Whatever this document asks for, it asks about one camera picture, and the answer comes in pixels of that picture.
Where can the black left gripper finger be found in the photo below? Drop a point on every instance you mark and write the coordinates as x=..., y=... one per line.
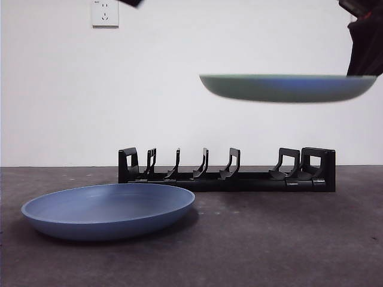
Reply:
x=131, y=3

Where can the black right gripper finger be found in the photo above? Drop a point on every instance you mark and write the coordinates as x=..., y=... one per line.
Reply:
x=368, y=51

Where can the green round plate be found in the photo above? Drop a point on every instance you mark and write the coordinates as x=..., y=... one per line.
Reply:
x=284, y=89

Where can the blue round plate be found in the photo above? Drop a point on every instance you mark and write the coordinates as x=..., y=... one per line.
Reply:
x=89, y=221

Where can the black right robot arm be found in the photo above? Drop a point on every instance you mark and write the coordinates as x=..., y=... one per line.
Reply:
x=366, y=5

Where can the black plate rack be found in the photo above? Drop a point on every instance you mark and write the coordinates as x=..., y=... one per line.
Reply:
x=239, y=185

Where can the white wall socket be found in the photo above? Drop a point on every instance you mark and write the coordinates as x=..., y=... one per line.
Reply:
x=105, y=16

